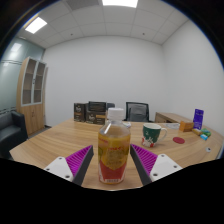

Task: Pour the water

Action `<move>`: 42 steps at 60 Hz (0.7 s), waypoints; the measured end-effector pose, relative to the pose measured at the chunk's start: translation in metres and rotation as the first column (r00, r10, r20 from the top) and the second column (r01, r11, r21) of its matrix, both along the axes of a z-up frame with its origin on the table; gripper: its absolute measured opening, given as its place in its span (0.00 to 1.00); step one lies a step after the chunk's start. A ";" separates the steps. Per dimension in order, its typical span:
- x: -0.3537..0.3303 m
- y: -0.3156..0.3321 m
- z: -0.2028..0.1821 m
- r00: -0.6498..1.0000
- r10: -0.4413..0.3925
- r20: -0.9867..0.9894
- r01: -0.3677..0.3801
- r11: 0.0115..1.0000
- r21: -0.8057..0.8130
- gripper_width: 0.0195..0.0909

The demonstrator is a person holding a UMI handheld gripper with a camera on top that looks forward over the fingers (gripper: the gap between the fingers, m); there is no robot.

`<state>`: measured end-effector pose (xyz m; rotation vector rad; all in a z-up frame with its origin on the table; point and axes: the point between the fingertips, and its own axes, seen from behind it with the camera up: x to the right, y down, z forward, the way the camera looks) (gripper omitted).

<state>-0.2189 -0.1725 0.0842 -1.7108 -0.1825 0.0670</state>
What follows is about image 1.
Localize purple pouch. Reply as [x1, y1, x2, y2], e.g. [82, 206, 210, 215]
[192, 108, 205, 130]

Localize white paper sheet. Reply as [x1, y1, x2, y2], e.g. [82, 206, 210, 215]
[163, 122, 181, 130]

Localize black sofa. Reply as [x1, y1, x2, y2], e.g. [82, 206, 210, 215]
[0, 110, 29, 160]

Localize black mesh office chair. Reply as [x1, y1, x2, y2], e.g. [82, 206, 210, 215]
[123, 101, 151, 123]

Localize ceiling air vent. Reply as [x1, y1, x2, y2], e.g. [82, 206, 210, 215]
[64, 0, 101, 10]

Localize orange box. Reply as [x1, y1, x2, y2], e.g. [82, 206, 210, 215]
[178, 120, 195, 133]

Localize wooden side desk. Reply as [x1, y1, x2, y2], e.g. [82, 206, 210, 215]
[154, 111, 196, 125]

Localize flat round red coaster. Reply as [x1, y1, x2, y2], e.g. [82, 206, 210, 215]
[172, 136, 186, 145]

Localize green mug white inside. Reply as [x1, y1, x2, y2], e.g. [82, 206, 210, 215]
[141, 122, 168, 149]

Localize brown cardboard box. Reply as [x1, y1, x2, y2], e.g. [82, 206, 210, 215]
[85, 111, 108, 126]

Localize large square ceiling light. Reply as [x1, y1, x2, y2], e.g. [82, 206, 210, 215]
[101, 0, 139, 9]

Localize black box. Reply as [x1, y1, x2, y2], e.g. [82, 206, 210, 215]
[87, 100, 108, 114]

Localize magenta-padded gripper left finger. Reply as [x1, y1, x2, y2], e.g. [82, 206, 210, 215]
[43, 144, 95, 187]

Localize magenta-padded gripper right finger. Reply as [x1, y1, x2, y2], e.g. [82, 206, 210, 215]
[129, 143, 183, 186]

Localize dark brown printed box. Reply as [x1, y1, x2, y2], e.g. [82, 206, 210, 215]
[73, 102, 88, 123]

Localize orange drink bottle white cap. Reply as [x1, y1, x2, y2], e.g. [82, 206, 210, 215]
[97, 107, 132, 185]

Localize green packet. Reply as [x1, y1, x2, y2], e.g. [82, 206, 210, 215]
[199, 128, 212, 138]

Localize wooden shelf unit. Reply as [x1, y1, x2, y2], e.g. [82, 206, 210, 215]
[15, 56, 48, 136]

